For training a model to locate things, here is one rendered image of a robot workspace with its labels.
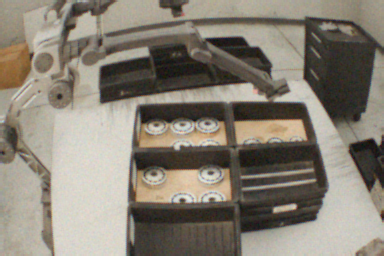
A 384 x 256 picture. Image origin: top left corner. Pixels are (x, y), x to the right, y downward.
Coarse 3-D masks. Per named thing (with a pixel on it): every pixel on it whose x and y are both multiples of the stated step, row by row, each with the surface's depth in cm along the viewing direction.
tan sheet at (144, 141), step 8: (144, 128) 199; (168, 128) 199; (224, 128) 198; (144, 136) 195; (168, 136) 195; (192, 136) 194; (216, 136) 194; (224, 136) 194; (144, 144) 191; (152, 144) 191; (160, 144) 191; (168, 144) 191; (224, 144) 190
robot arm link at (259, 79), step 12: (204, 48) 152; (216, 48) 154; (204, 60) 150; (216, 60) 155; (228, 60) 156; (240, 60) 163; (240, 72) 162; (252, 72) 164; (264, 72) 172; (252, 84) 168; (264, 84) 169
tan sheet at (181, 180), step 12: (168, 180) 174; (180, 180) 174; (192, 180) 174; (228, 180) 173; (144, 192) 169; (156, 192) 169; (168, 192) 169; (192, 192) 169; (204, 192) 169; (228, 192) 168
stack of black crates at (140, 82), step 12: (132, 60) 296; (144, 60) 299; (108, 72) 298; (120, 72) 300; (132, 72) 302; (144, 72) 301; (108, 84) 292; (120, 84) 274; (132, 84) 277; (144, 84) 279; (108, 96) 279; (120, 96) 280; (132, 96) 282
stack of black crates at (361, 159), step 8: (352, 144) 253; (360, 144) 256; (368, 144) 259; (376, 144) 251; (352, 152) 247; (360, 152) 261; (368, 152) 260; (376, 152) 252; (360, 160) 254; (368, 160) 253; (376, 160) 252; (360, 168) 235; (368, 168) 247; (368, 176) 240
